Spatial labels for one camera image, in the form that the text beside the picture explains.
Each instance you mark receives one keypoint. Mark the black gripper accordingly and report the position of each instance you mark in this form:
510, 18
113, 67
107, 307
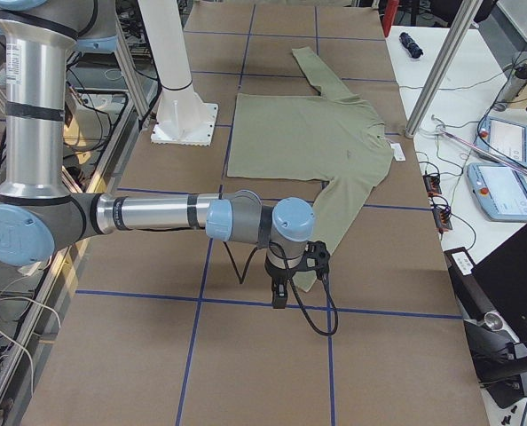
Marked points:
275, 273

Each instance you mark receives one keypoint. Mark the olive green long-sleeve shirt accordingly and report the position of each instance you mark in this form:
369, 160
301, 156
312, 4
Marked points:
336, 137

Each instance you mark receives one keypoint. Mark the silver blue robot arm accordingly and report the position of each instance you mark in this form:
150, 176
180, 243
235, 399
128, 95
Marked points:
39, 216

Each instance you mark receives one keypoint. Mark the orange black circuit board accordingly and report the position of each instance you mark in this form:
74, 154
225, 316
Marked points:
442, 217
432, 185

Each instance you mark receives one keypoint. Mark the white paper hang tag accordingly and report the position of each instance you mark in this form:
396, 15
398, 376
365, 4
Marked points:
398, 152

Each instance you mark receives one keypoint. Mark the metal cane rod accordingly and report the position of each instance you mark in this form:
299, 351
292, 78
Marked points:
443, 130

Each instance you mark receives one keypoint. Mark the black box with label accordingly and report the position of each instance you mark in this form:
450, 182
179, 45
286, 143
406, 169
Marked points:
493, 292

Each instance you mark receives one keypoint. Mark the lower teach pendant tablet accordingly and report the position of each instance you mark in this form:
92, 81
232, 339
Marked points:
499, 191

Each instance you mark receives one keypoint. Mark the teach pendant tablet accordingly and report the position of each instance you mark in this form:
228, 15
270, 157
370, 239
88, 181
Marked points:
499, 191
504, 137

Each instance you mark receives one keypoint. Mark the dark blue folded cloth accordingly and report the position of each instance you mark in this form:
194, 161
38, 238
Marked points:
414, 50

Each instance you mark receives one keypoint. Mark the upper teach pendant tablet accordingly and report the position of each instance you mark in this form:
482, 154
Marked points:
504, 137

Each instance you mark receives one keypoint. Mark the grey water bottle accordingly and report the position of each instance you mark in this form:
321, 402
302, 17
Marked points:
515, 83

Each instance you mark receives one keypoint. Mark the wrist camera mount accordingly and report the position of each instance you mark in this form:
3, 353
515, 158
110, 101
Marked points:
316, 259

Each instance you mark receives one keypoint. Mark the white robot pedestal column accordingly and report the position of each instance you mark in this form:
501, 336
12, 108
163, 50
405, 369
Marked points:
182, 117

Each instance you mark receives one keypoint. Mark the aluminium frame post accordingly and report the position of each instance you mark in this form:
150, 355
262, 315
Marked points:
452, 42

